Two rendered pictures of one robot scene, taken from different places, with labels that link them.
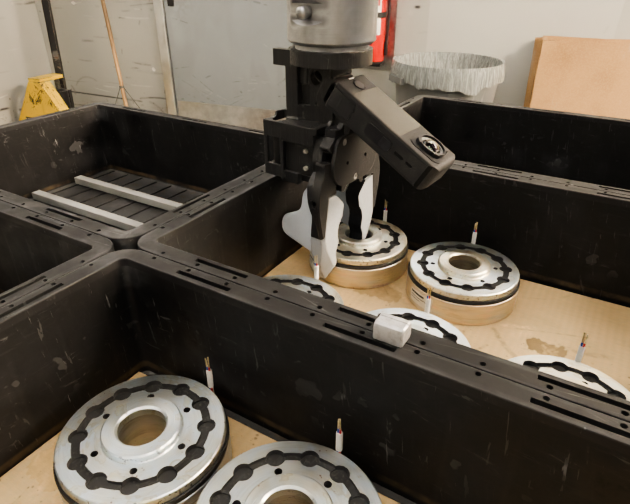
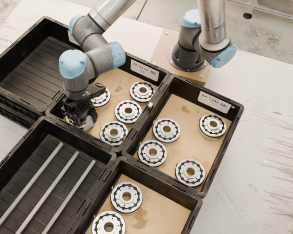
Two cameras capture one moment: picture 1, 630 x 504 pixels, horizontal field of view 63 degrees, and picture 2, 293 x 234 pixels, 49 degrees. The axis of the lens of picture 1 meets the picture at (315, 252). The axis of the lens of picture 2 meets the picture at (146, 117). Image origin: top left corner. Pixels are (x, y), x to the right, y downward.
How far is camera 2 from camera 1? 1.03 m
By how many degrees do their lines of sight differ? 71
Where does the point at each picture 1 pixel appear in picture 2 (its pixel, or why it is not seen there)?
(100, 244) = (119, 159)
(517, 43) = not seen: outside the picture
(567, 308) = (103, 80)
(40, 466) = not seen: hidden behind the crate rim
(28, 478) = not seen: hidden behind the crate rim
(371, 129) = (96, 94)
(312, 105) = (80, 105)
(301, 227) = (88, 125)
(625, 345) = (117, 75)
